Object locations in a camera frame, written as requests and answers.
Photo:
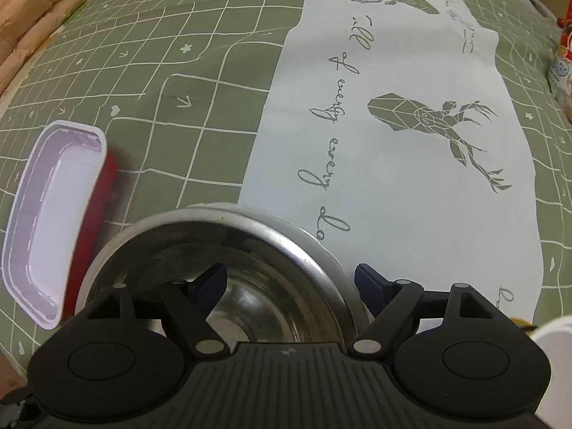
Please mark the green checked bedsheet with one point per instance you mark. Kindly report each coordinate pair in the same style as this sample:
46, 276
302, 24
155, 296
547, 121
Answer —
156, 98

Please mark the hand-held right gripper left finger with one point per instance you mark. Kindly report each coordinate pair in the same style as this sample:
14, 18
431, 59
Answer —
208, 285

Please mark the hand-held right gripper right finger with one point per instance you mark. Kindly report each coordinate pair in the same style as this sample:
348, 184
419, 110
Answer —
371, 287

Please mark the peach quilt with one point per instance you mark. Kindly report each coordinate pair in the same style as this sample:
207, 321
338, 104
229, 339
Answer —
27, 18

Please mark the white printed table runner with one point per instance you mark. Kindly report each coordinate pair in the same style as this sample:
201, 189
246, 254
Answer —
402, 210

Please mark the white plastic tub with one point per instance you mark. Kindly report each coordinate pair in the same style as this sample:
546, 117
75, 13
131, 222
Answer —
558, 366

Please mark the red rectangular tray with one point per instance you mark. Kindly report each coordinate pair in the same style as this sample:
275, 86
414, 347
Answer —
53, 214

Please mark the stainless steel bowl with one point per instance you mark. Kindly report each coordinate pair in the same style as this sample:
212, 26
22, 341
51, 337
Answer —
277, 277

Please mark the red cereal bag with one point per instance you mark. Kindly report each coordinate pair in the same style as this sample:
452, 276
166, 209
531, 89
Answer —
564, 67

